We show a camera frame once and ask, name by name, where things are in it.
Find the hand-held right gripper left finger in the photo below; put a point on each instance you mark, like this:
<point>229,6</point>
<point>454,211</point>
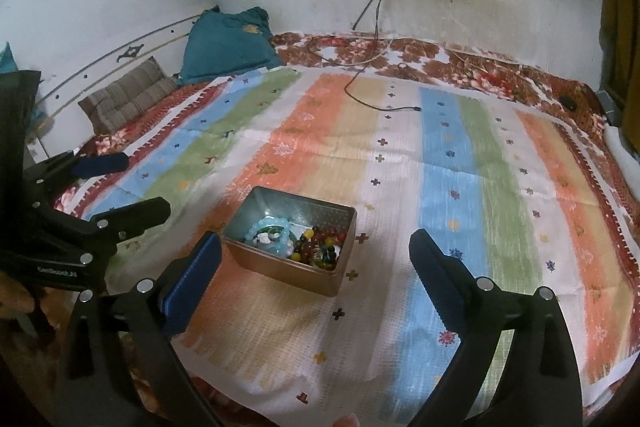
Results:
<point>192,279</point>

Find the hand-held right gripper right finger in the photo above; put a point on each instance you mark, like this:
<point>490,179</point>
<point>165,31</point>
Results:
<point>440,287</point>

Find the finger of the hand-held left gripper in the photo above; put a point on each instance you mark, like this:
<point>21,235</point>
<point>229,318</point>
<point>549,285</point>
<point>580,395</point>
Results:
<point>142,212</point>
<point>100,165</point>

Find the metal tin box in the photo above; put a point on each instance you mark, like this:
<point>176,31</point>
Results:
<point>280,269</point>

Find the grey striped pillow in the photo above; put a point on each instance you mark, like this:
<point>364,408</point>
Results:
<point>130,92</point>

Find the striped colourful blanket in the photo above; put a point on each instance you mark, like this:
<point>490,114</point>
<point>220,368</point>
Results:
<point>400,187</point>

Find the metal bed headboard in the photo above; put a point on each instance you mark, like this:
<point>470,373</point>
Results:
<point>131,52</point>

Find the teal cloth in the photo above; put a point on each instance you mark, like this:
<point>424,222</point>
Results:
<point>6,59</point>

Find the teal pillow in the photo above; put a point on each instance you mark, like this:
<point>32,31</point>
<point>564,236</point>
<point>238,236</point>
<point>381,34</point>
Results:
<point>225,47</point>

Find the white cloth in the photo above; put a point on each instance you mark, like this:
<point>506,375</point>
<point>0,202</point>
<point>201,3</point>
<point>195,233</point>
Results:
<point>622,152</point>

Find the dark yellow curtain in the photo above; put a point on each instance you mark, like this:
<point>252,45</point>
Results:
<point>620,32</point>

